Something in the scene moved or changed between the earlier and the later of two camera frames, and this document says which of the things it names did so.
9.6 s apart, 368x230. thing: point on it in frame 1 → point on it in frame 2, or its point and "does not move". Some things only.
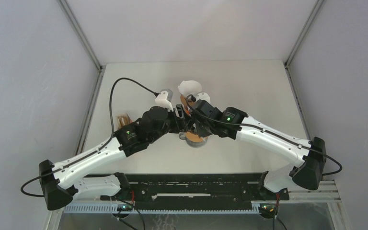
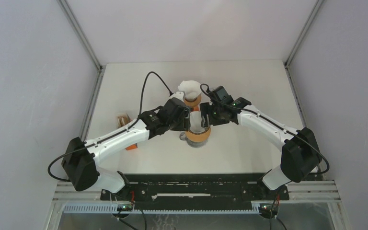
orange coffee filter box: (122, 119) does not move
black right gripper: (201, 132) → (206, 108)
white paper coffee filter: (188, 87) does not move
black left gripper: (182, 120) does not move
